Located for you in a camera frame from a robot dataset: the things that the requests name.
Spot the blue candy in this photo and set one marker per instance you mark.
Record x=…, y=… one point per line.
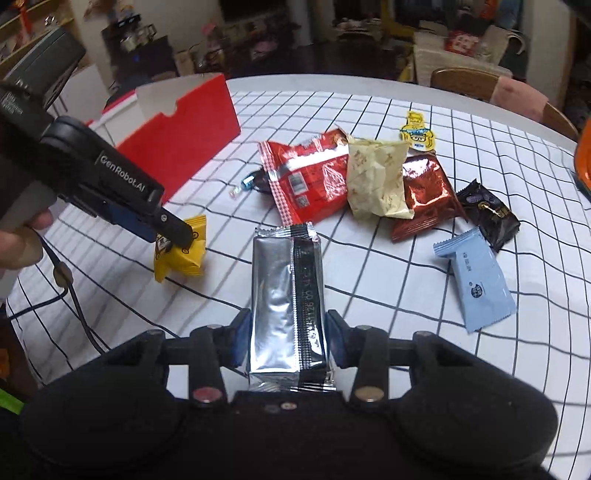
x=254, y=181

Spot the brown red Oreo packet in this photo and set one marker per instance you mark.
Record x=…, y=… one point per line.
x=429, y=193

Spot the yellow minion jelly cup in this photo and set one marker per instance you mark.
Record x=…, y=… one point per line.
x=416, y=133

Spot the cream snack packet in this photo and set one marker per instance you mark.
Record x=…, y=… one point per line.
x=375, y=179

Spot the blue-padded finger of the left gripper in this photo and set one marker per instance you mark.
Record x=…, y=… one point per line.
x=175, y=230

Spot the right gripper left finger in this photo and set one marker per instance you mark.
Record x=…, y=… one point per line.
x=212, y=348

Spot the wooden chair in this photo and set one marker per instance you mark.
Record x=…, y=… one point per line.
x=480, y=85

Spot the yellow candy packet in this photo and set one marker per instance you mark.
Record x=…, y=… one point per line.
x=185, y=261

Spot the red white cardboard box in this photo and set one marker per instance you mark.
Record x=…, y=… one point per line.
x=171, y=128

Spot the large red snack bag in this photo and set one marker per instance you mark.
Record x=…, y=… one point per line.
x=307, y=181

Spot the dark purple snack packet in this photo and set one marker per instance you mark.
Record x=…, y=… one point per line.
x=498, y=224

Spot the light blue snack packet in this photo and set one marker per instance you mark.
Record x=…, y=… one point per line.
x=483, y=292

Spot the person's left hand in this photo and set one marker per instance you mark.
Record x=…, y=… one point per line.
x=22, y=248

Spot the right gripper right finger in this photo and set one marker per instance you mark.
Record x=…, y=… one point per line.
x=367, y=350

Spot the pink towel on chair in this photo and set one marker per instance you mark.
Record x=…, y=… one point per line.
x=520, y=98

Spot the silver black foil snack bar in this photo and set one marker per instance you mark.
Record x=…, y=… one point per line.
x=288, y=346

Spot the black white grid tablecloth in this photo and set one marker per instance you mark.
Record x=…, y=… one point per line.
x=401, y=287

